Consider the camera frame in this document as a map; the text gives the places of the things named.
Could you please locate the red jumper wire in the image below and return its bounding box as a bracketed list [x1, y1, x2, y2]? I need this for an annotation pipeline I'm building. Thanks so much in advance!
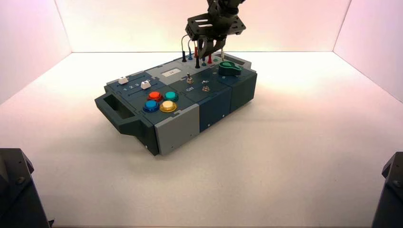
[193, 46, 213, 65]

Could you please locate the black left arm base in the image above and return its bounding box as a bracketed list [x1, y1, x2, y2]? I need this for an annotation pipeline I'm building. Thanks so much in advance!
[0, 148, 54, 228]

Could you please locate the blue round push button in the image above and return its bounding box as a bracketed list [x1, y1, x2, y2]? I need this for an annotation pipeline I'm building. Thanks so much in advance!
[143, 100, 160, 113]

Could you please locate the yellow round push button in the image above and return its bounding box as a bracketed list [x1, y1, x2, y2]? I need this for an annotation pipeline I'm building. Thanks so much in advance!
[159, 100, 178, 113]

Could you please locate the black jumper wire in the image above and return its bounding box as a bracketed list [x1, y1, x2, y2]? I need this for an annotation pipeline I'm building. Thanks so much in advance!
[181, 34, 201, 69]

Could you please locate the blue jumper wire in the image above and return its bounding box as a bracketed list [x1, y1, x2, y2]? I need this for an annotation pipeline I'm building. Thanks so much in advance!
[187, 38, 207, 67]

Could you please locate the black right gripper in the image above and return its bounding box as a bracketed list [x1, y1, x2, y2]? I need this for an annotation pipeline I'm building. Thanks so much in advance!
[185, 12, 247, 60]

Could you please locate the blue grey control task box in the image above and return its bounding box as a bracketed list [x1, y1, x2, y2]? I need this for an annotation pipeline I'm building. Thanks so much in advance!
[94, 52, 258, 156]

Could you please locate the green rotary knob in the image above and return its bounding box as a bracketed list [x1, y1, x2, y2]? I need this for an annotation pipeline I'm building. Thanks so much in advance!
[218, 61, 242, 76]

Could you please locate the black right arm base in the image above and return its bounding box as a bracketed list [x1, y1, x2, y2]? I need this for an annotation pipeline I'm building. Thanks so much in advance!
[371, 152, 403, 228]

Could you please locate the white rectangular label display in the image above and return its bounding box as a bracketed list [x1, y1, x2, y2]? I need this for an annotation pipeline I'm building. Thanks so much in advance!
[161, 68, 182, 77]

